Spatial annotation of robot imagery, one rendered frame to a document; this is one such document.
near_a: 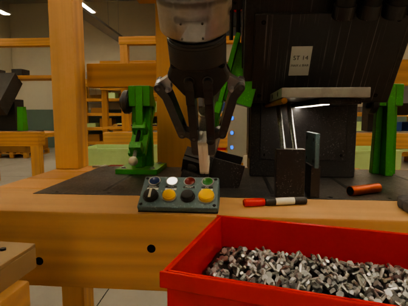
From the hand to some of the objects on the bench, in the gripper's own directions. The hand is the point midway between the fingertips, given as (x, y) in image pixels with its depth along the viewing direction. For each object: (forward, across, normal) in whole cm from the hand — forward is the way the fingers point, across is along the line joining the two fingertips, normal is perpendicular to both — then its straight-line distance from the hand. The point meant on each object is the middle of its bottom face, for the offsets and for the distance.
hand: (204, 153), depth 56 cm
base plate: (+34, +14, +24) cm, 44 cm away
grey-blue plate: (+23, +23, +12) cm, 34 cm away
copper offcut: (+23, +35, +13) cm, 44 cm away
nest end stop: (+24, -5, +18) cm, 31 cm away
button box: (+18, -5, -1) cm, 19 cm away
